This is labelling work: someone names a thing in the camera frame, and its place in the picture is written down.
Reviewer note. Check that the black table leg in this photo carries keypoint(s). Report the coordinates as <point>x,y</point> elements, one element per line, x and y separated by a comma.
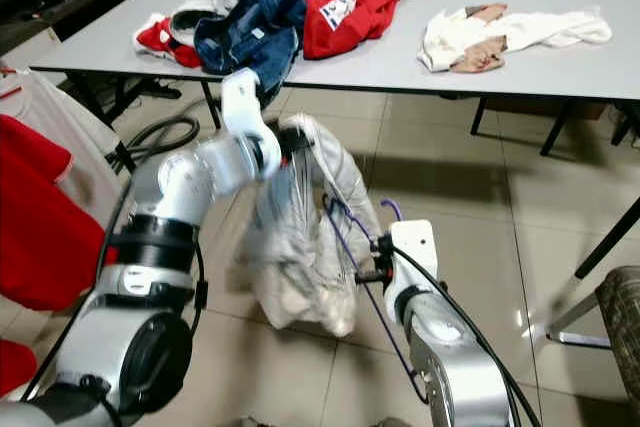
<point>212,105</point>
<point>625,125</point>
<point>478,117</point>
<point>560,129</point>

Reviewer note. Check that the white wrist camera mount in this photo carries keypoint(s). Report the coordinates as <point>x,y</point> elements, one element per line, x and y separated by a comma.
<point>245,102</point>
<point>415,247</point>

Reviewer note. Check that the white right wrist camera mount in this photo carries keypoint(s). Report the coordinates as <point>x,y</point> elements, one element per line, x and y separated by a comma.
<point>415,247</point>

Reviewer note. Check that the red shirt with print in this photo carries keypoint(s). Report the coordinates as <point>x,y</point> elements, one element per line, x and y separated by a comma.
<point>12,367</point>
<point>370,12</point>

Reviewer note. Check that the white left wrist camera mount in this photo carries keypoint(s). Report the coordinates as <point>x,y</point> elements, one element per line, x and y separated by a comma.
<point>245,102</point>

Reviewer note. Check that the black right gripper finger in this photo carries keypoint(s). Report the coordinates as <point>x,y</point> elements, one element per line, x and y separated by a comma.
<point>377,243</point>
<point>368,276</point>

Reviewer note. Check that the blue denim jacket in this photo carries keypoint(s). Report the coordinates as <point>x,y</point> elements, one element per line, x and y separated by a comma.
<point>250,32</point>

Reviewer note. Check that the purple plastic hanger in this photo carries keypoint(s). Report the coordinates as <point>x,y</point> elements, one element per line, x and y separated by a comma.
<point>372,297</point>

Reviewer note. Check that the cream jacket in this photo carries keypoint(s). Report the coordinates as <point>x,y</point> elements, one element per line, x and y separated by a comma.
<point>300,267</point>

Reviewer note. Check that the red and white garment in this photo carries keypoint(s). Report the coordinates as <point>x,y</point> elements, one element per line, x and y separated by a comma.
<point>160,39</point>

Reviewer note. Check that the chair with metal legs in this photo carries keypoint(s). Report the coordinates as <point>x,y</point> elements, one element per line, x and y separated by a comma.
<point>622,327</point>

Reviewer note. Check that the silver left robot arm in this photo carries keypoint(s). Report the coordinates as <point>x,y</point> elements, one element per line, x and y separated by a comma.
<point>150,347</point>

